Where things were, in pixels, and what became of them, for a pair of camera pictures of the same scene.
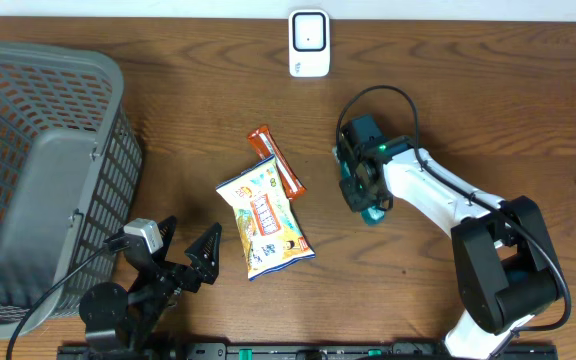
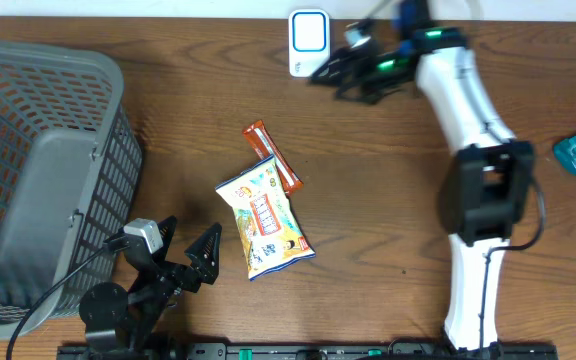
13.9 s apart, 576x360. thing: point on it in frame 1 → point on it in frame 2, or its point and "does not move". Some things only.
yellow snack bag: [271, 236] does not move
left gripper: [198, 255] does not move
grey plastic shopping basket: [55, 166] does not move
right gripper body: [359, 196] → [380, 69]
